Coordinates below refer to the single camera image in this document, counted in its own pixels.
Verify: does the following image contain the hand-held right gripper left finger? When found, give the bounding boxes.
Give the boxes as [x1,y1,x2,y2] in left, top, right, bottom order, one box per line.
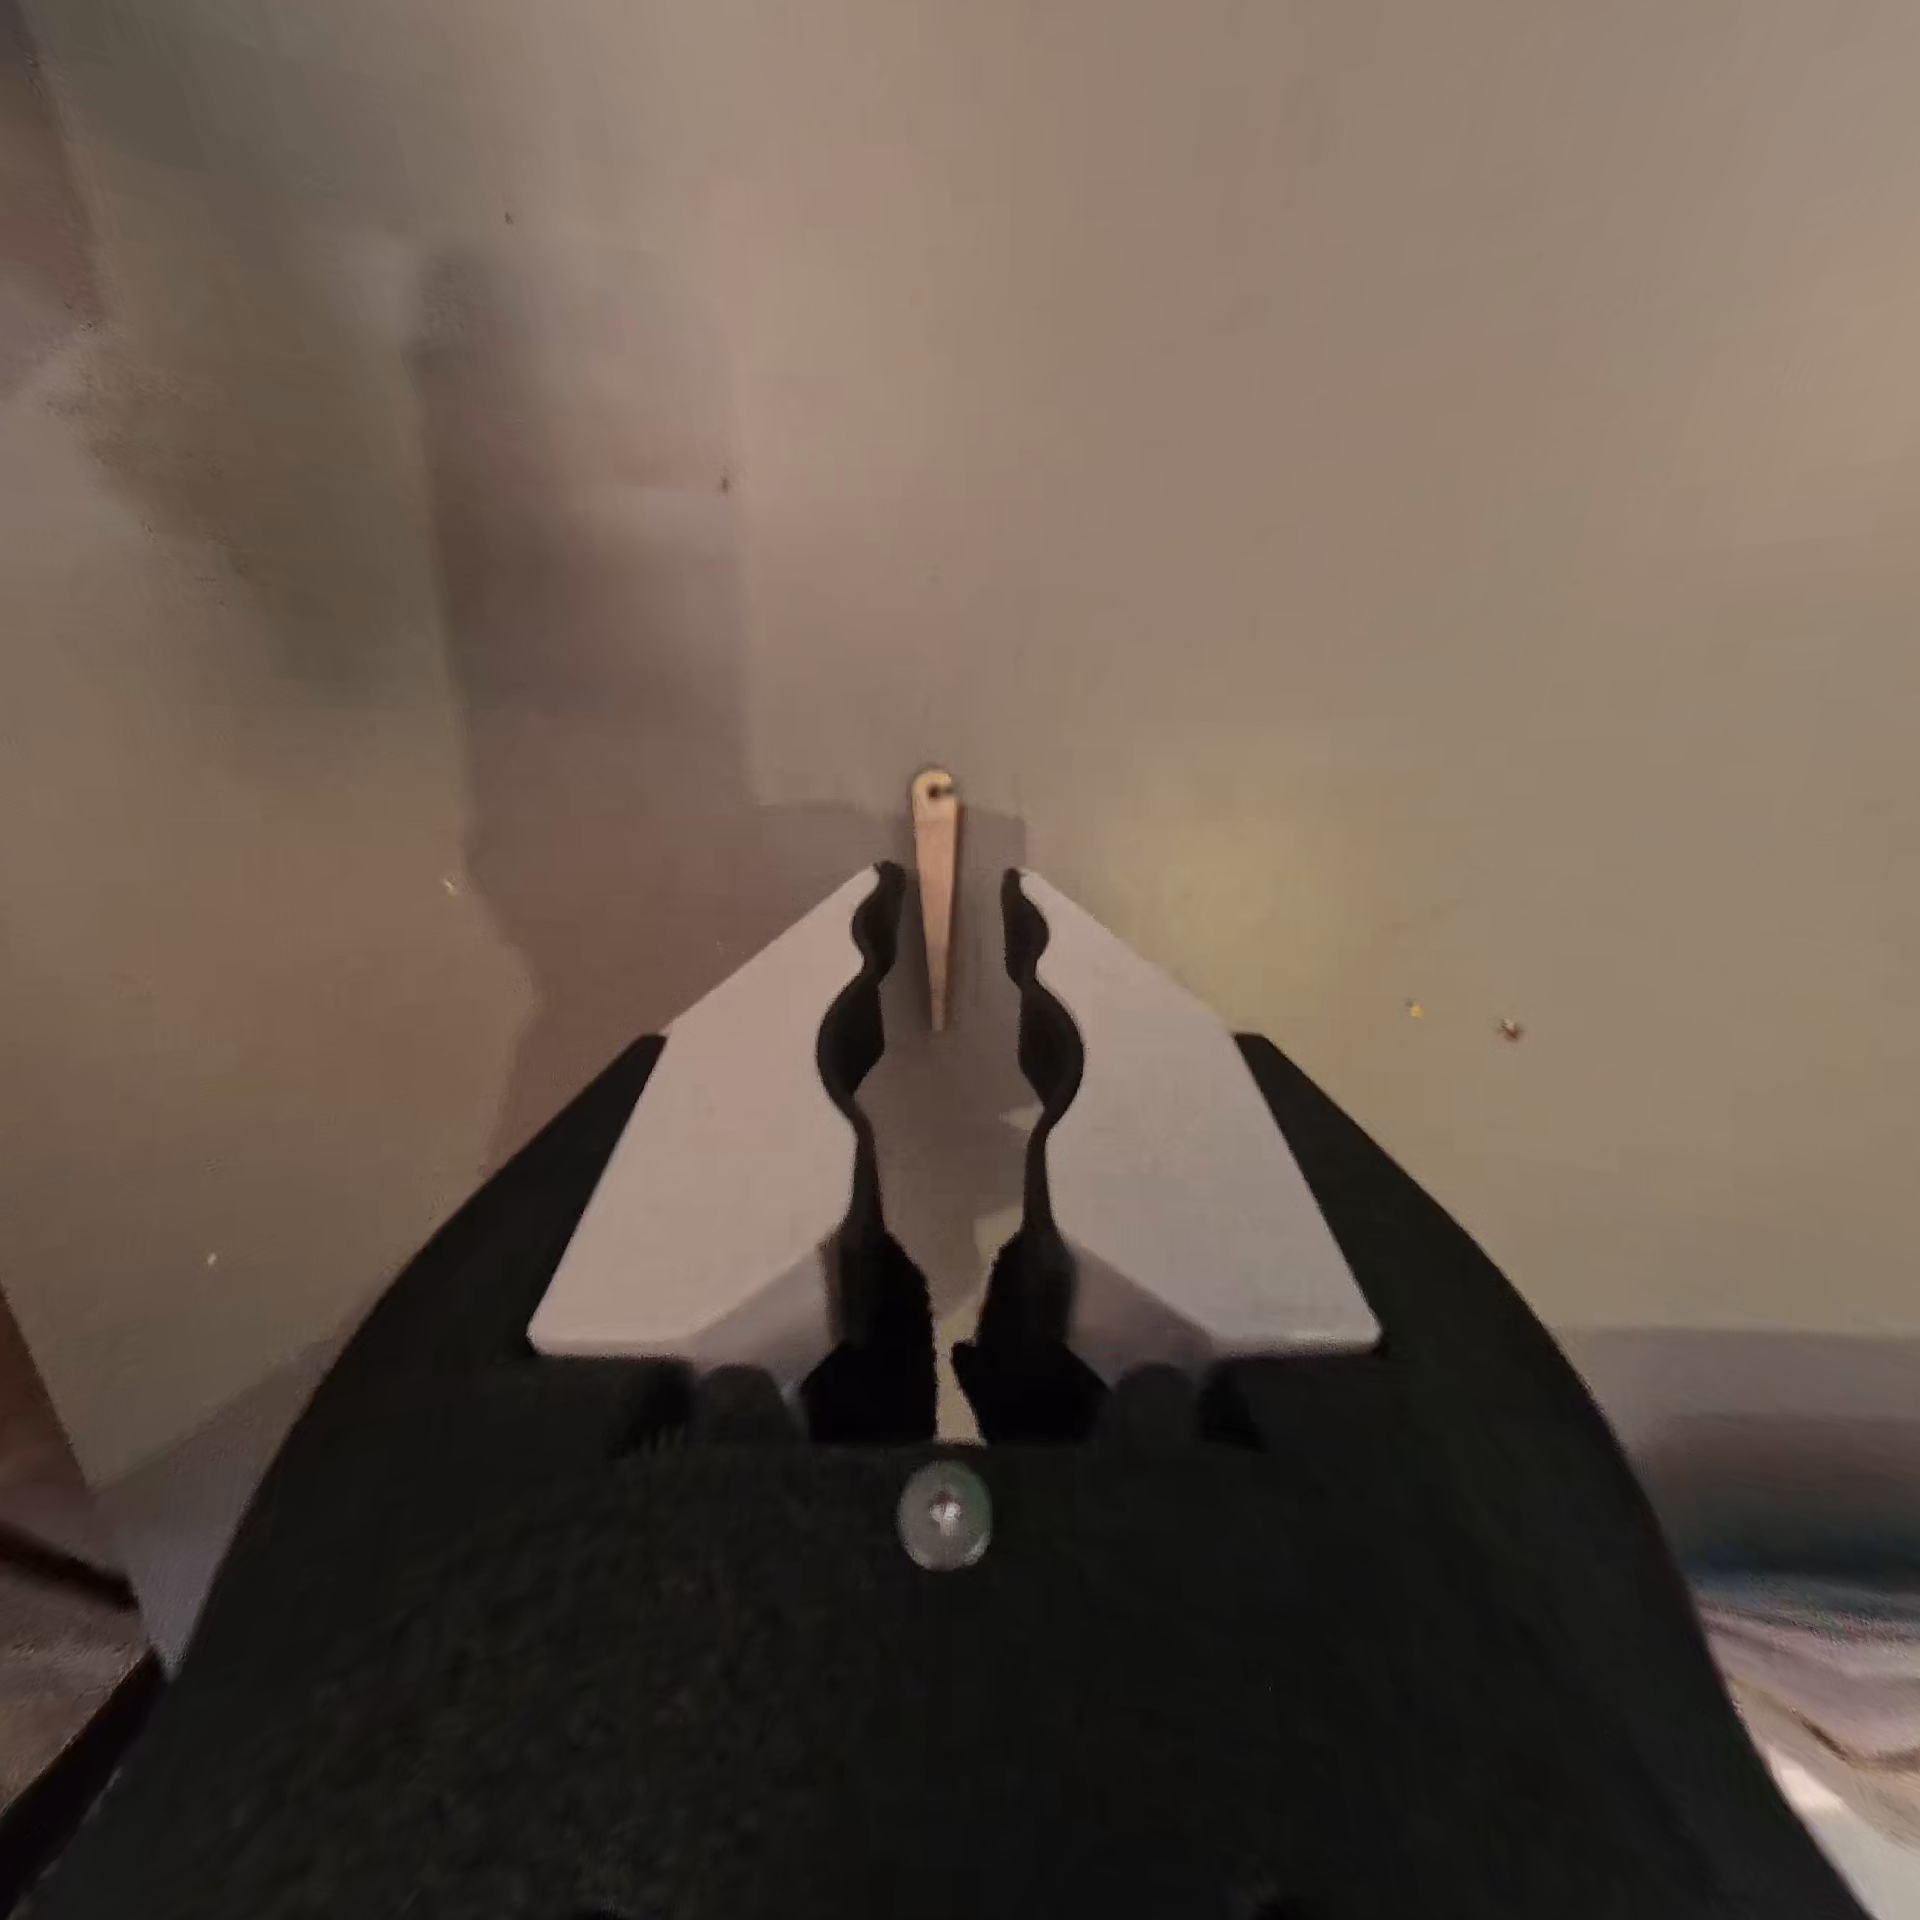
[530,863,940,1363]

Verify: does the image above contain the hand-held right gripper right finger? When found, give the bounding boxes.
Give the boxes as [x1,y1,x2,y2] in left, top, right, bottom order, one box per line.
[975,870,1385,1363]

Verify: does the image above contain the tapered wooden model stick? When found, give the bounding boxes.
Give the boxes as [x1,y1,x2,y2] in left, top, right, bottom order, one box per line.
[908,767,966,1035]

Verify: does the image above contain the grey patterned cloth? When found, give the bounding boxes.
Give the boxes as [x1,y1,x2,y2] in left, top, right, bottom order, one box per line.
[1568,1324,1920,1920]

